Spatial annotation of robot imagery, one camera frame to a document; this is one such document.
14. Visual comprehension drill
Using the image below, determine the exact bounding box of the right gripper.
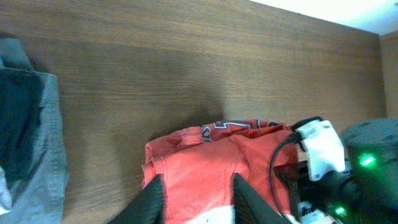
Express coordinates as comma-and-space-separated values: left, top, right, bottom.
274, 161, 351, 223

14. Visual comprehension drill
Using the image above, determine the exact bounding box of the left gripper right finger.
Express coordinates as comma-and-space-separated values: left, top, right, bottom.
233, 173, 290, 224

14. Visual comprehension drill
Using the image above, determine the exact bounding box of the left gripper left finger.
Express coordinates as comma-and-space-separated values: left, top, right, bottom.
108, 174, 165, 224

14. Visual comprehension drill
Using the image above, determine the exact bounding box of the red printed t-shirt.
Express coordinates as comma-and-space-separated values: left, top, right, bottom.
142, 119, 291, 223

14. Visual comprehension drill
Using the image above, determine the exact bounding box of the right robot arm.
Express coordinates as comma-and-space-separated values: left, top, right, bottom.
269, 117, 397, 223

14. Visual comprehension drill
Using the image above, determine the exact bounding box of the grey folded garment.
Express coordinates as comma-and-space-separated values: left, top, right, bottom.
1, 38, 69, 223

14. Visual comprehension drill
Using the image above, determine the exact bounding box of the beige folded garment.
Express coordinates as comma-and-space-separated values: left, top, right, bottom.
0, 167, 12, 215

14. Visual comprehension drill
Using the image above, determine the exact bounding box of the black folded garment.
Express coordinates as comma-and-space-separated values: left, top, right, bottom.
1, 68, 43, 185

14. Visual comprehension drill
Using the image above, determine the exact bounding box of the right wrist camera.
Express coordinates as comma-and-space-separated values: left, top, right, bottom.
292, 116, 345, 182

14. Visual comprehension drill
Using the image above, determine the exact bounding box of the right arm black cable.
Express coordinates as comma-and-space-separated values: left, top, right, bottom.
268, 116, 324, 218

